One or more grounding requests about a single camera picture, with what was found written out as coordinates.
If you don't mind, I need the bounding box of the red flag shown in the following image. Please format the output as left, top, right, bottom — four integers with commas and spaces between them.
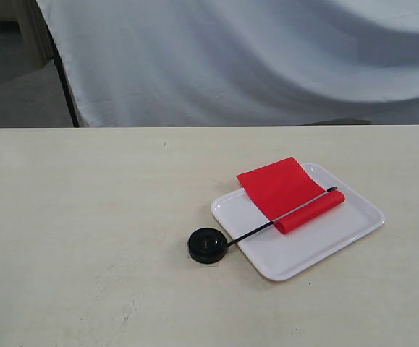
227, 157, 345, 247

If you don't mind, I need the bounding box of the black round flag base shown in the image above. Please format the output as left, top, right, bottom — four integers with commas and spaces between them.
187, 228, 227, 265

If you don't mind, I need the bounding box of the white rectangular plastic tray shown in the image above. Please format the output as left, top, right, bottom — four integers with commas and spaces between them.
211, 163, 385, 281

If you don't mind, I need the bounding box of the white backdrop cloth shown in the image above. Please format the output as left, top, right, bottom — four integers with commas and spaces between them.
38, 1, 419, 127

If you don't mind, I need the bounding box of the black backdrop stand pole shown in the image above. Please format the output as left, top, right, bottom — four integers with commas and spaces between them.
48, 32, 81, 128

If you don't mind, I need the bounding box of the beige wooden furniture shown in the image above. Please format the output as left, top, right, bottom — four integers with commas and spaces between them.
0, 0, 53, 69

